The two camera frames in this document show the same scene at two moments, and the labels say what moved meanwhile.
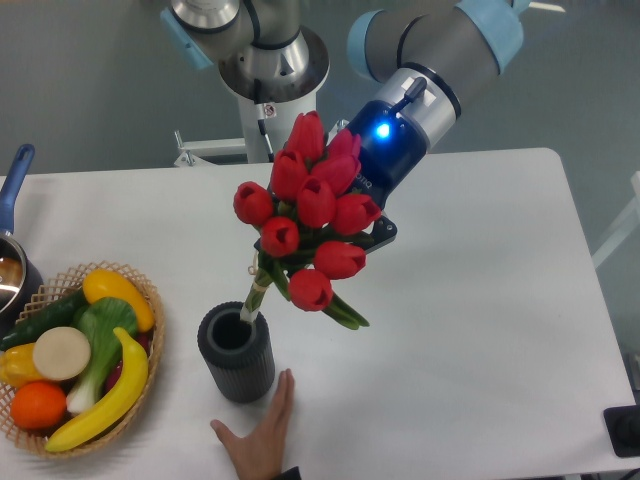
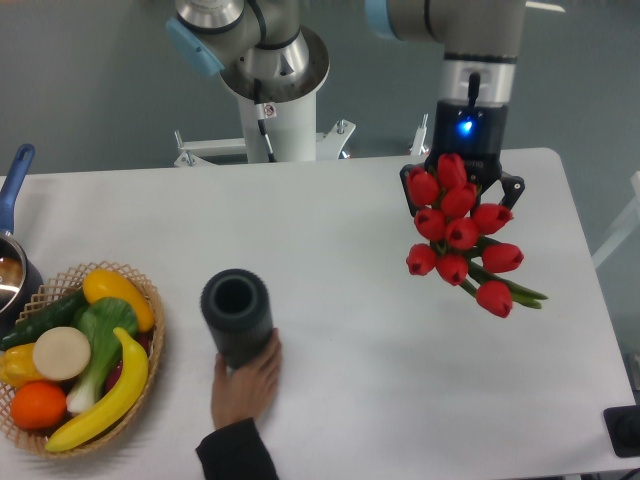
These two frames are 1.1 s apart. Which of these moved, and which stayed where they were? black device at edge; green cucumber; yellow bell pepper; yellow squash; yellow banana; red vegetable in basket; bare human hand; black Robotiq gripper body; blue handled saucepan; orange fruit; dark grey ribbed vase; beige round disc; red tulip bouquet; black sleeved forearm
Moved: dark grey ribbed vase; black sleeved forearm; red tulip bouquet; bare human hand; black Robotiq gripper body
Stayed: yellow squash; red vegetable in basket; yellow bell pepper; beige round disc; blue handled saucepan; black device at edge; yellow banana; green cucumber; orange fruit
